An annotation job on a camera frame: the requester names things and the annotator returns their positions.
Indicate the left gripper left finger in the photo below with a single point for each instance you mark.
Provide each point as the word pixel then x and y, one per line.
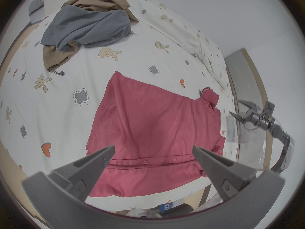
pixel 90 170

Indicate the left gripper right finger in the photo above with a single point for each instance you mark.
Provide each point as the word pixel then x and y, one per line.
pixel 221 173

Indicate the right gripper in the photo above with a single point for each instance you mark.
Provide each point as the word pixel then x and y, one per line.
pixel 254 118

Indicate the red shirt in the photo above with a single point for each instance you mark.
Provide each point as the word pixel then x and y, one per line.
pixel 154 127

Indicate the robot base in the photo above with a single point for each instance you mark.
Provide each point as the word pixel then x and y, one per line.
pixel 171 210

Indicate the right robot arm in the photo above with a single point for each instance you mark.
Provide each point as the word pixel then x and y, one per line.
pixel 276 130

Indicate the clear plastic box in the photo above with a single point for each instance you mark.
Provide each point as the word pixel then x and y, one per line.
pixel 232 127

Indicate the bed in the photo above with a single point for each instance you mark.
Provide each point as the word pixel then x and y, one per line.
pixel 59 118

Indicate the white printed quilt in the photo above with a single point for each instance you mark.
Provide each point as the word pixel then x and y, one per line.
pixel 185 32

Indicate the grey garment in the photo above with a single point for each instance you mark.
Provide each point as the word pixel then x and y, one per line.
pixel 83 25

